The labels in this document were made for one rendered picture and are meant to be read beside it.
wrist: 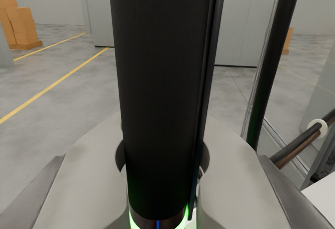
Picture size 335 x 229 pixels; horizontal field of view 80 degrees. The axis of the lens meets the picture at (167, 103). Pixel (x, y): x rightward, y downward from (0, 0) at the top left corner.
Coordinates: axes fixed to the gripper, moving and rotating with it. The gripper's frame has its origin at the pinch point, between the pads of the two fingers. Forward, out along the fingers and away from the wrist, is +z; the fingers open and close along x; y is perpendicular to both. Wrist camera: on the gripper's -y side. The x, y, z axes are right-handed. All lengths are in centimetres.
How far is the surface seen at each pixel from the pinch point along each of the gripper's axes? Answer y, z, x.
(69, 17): 123, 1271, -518
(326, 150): 38, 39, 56
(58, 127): 166, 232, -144
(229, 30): 69, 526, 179
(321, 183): 34, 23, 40
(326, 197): 35, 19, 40
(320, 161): 42, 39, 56
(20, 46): 154, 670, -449
